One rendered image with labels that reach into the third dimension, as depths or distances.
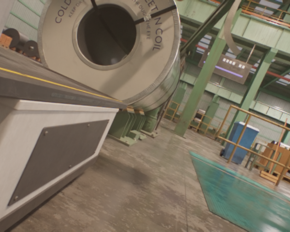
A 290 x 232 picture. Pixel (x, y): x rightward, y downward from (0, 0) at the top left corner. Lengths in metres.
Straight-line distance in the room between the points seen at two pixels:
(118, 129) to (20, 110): 1.71
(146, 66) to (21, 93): 1.55
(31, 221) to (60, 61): 1.57
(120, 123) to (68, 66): 0.64
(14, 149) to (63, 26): 1.82
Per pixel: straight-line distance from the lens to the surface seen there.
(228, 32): 1.76
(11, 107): 0.37
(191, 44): 3.24
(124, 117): 2.04
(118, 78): 1.89
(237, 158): 5.88
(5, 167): 0.43
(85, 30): 2.24
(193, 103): 6.41
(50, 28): 2.23
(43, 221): 0.73
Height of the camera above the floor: 0.38
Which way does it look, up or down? 2 degrees down
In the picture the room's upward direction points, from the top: 24 degrees clockwise
